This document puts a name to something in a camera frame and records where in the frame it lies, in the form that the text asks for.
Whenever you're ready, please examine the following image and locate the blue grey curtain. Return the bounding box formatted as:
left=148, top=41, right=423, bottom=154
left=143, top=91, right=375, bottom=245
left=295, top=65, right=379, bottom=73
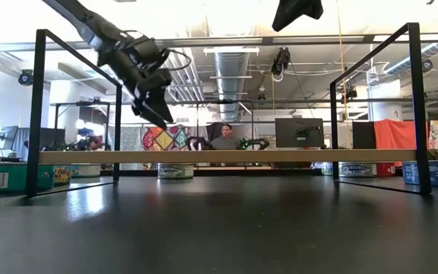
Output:
left=11, top=127, right=67, bottom=161

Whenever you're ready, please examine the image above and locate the yellow hanging cord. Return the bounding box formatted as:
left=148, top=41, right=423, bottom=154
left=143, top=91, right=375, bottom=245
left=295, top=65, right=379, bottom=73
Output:
left=335, top=0, right=353, bottom=149

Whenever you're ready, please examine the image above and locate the silver ceiling air duct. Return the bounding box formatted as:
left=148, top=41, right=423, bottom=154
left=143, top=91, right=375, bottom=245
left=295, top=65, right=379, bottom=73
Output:
left=213, top=51, right=250, bottom=123

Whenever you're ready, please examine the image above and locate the colourful patchwork quilt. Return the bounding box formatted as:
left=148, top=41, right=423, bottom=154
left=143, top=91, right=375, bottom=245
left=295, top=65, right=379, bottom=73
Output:
left=141, top=125, right=190, bottom=151

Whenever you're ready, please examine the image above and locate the orange cloth partition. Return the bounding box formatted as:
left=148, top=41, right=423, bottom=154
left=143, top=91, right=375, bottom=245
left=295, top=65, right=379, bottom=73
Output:
left=373, top=119, right=430, bottom=167

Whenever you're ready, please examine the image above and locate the black partition panel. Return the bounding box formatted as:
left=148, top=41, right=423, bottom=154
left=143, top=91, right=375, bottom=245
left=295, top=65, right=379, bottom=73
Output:
left=351, top=121, right=376, bottom=150

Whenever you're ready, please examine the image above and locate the person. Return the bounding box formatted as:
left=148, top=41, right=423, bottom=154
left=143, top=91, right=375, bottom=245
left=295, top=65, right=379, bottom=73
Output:
left=209, top=123, right=243, bottom=151

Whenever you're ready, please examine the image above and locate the dark round ceiling device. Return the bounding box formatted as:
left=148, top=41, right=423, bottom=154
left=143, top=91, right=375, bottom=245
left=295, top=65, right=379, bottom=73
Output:
left=17, top=68, right=34, bottom=87

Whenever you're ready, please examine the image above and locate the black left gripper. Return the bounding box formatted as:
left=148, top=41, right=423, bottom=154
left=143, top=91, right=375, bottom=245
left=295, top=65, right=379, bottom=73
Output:
left=96, top=31, right=175, bottom=131

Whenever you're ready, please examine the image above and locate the black metal table frame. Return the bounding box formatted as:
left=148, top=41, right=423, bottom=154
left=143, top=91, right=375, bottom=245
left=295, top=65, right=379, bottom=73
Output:
left=100, top=167, right=405, bottom=177

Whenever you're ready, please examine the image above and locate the black computer monitor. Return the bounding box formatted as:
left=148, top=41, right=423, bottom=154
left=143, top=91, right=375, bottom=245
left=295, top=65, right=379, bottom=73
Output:
left=275, top=117, right=325, bottom=149

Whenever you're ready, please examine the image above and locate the black hanging ceiling camera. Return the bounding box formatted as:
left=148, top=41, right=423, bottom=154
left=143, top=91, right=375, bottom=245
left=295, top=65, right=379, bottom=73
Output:
left=271, top=46, right=292, bottom=77

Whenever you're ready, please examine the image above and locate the teal seafood can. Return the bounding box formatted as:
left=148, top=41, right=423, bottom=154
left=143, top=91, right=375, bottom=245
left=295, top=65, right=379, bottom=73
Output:
left=0, top=162, right=56, bottom=194

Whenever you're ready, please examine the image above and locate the black background rig frame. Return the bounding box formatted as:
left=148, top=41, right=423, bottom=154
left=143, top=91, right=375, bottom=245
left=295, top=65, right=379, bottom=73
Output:
left=53, top=100, right=113, bottom=151

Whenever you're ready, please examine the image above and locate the silver-lid seafood can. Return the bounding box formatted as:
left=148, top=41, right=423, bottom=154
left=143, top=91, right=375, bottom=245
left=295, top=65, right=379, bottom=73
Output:
left=338, top=162, right=378, bottom=178
left=157, top=163, right=195, bottom=180

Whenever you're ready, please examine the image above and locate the wooden shelf black metal frame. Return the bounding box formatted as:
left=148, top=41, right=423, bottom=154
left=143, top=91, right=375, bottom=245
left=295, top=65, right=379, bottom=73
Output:
left=25, top=21, right=432, bottom=199

